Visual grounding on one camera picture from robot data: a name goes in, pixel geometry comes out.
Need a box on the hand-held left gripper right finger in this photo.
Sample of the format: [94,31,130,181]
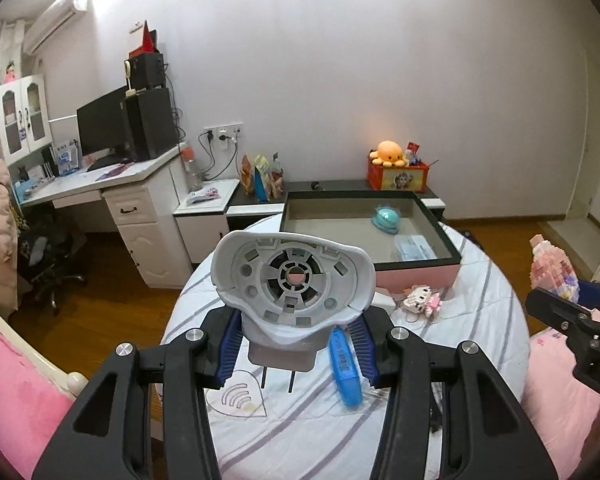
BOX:
[347,305,568,480]

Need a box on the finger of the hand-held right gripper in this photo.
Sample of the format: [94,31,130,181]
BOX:
[577,280,600,311]
[525,287,594,334]

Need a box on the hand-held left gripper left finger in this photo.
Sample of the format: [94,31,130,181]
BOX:
[32,305,243,480]

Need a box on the pink donut block figure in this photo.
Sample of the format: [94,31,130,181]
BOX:
[530,234,579,303]

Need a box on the white cat block figure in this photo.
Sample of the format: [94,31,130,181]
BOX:
[400,284,443,317]

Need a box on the white plug-in device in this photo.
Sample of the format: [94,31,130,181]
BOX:
[211,230,376,393]

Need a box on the clear plastic case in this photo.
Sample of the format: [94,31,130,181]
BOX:
[392,234,435,262]

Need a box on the teal round toy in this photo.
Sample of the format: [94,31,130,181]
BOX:
[370,203,402,234]

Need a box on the pink storage box black rim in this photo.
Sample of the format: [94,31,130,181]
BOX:
[278,190,463,303]

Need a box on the pink quilt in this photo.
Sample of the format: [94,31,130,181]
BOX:
[522,275,600,480]

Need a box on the white-top nightstand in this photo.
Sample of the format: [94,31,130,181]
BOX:
[174,178,241,263]

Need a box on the white door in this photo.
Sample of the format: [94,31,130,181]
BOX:
[567,45,596,221]

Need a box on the white desk with drawers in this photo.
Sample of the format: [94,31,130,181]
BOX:
[17,147,196,288]

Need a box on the pink and white packet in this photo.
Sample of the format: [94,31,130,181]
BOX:
[186,187,221,206]

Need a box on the red and yellow toy box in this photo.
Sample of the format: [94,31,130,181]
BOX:
[366,159,428,193]

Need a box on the yellow and blue snack bag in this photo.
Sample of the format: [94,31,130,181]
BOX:
[252,155,273,203]

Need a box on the orange snack bag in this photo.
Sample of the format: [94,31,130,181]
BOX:
[240,155,255,196]

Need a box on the pale snack bag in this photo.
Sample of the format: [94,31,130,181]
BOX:
[270,152,287,198]

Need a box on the clear bottle with orange cap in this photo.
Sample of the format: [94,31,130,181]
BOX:
[182,146,203,192]

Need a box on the orange octopus plush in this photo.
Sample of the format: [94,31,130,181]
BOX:
[370,140,410,168]

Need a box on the black office chair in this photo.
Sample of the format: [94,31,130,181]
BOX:
[17,215,88,316]

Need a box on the black keyboard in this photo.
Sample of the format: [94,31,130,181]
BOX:
[87,155,131,171]

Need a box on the black computer tower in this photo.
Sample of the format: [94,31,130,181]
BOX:
[122,87,178,162]

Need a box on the blue and white box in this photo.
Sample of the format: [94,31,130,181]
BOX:
[55,142,78,176]

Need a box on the black computer monitor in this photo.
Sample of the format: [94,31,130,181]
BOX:
[76,86,131,161]

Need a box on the black speaker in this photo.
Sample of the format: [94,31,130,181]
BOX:
[129,53,166,90]

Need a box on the small yellow round gadget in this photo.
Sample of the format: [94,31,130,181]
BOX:
[123,60,146,97]

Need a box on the white glass-door cabinet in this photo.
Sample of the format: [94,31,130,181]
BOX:
[0,74,53,166]

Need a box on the red paper bag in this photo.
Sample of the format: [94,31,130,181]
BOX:
[128,21,160,58]

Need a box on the white air conditioner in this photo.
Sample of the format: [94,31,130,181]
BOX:
[22,0,88,53]

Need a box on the black power cable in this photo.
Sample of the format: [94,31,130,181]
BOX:
[198,130,220,181]

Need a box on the pink padded bed frame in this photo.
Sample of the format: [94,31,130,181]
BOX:
[0,295,88,480]

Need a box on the white wall socket strip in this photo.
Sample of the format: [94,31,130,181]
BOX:
[203,121,244,153]

